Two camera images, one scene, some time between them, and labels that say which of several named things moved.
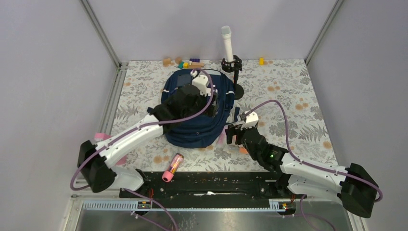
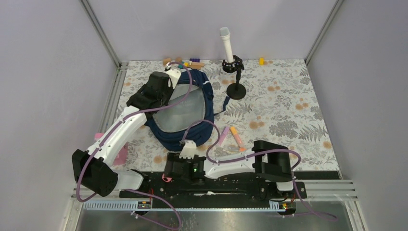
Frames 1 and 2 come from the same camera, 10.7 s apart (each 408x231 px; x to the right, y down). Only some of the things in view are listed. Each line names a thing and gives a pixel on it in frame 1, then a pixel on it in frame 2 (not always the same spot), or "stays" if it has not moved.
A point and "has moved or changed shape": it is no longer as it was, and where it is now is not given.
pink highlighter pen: x=222 y=139 stays
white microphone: x=226 y=32 stays
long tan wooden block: x=196 y=65 stays
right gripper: x=235 y=130 → x=174 y=157
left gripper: x=211 y=111 → x=170 y=90
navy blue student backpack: x=207 y=130 has moved or changed shape
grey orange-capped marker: x=239 y=150 stays
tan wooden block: x=166 y=61 stays
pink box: x=100 y=136 stays
